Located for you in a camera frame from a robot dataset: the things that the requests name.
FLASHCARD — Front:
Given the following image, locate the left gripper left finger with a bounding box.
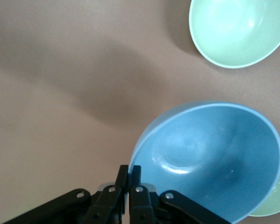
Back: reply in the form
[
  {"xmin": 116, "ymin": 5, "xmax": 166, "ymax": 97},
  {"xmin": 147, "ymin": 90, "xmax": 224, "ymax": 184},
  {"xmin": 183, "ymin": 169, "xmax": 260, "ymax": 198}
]
[{"xmin": 2, "ymin": 164, "xmax": 129, "ymax": 224}]

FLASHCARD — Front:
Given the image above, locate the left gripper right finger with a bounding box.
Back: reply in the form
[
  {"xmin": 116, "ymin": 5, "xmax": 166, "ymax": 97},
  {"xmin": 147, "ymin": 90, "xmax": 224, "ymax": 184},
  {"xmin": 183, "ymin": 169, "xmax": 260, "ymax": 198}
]
[{"xmin": 129, "ymin": 165, "xmax": 227, "ymax": 224}]

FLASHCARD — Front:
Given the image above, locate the blue bowl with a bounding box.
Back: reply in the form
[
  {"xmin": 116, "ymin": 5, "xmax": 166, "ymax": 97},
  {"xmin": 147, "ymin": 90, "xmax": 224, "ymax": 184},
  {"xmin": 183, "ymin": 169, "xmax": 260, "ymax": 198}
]
[{"xmin": 128, "ymin": 100, "xmax": 280, "ymax": 224}]

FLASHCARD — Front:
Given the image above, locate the pale mint green bowl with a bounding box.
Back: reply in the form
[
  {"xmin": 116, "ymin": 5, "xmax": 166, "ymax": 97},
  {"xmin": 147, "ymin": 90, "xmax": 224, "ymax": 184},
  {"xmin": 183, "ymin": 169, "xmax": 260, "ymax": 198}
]
[{"xmin": 188, "ymin": 0, "xmax": 280, "ymax": 69}]

